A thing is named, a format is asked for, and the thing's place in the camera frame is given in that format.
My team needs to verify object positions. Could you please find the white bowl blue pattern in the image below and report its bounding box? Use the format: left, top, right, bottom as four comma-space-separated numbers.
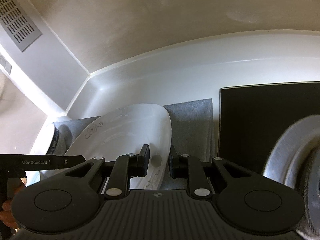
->
46, 127, 60, 155

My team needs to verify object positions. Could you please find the white square plate scroll pattern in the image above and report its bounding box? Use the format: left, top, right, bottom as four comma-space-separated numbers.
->
53, 103, 171, 190

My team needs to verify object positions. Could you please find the person's left hand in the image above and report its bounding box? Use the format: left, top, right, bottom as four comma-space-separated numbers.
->
0, 180, 25, 230

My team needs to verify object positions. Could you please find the silver gas burner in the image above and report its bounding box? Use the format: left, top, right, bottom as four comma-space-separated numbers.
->
263, 115, 319, 239

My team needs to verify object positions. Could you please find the grey vent grille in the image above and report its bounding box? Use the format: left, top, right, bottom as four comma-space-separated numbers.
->
0, 55, 12, 74
1, 0, 42, 52

